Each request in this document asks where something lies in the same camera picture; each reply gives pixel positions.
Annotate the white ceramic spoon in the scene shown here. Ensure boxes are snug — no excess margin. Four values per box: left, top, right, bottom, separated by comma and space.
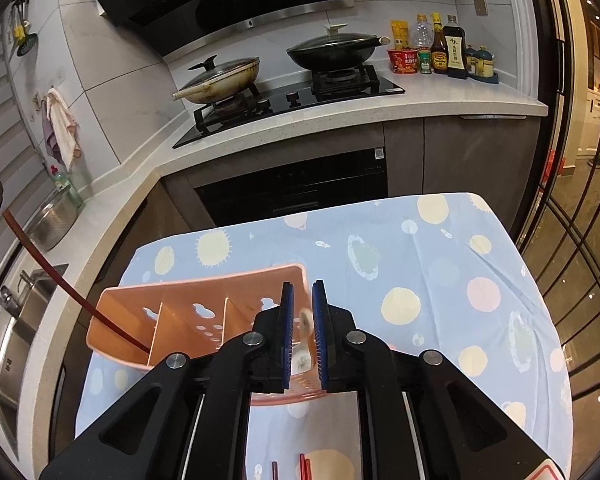
291, 308, 314, 375

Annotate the dark red chopstick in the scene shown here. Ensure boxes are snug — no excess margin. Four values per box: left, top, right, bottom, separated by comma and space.
2, 209, 150, 353

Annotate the bright red chopstick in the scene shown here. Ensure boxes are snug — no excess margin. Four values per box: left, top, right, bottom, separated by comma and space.
299, 453, 309, 480
303, 457, 312, 480

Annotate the steel pot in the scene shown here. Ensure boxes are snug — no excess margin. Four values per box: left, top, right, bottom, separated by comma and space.
24, 190, 80, 252

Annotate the purple hanging cloth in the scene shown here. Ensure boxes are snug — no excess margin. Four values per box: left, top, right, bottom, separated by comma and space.
41, 101, 62, 164

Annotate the hanging white towel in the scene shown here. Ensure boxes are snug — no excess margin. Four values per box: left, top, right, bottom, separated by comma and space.
44, 88, 82, 171

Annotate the built-in black oven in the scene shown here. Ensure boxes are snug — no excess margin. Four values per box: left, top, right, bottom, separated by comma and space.
196, 148, 388, 226

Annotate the blue planet-print tablecloth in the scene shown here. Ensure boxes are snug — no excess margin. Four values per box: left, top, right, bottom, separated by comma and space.
74, 193, 573, 479

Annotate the pink perforated utensil basket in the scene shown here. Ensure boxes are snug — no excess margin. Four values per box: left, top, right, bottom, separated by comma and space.
86, 263, 325, 406

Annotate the hanging utensil rack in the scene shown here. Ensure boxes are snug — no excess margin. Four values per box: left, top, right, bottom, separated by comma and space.
9, 0, 38, 58

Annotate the black gas stove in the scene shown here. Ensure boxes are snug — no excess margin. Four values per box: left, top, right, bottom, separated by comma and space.
173, 64, 404, 148

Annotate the beige frying pan with lid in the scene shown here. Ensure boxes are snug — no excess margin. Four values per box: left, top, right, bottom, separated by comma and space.
172, 55, 260, 104

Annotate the black wok with lid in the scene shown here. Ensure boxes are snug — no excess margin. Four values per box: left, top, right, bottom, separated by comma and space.
287, 23, 391, 72

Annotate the red instant noodle cup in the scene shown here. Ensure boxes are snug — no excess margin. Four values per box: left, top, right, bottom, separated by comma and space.
388, 49, 419, 75

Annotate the yellow seasoning packet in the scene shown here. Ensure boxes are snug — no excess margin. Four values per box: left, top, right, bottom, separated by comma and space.
390, 20, 410, 50

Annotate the amber sauce bottle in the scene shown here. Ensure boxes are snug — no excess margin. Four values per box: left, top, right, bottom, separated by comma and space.
430, 12, 448, 75

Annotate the blue condiment jar set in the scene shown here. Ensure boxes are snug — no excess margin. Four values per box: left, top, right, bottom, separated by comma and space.
466, 46, 500, 84

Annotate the clear plastic bottle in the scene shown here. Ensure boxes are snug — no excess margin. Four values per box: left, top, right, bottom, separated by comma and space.
411, 13, 434, 50

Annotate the dark soy sauce bottle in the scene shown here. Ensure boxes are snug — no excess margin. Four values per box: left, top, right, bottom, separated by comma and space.
443, 14, 468, 79

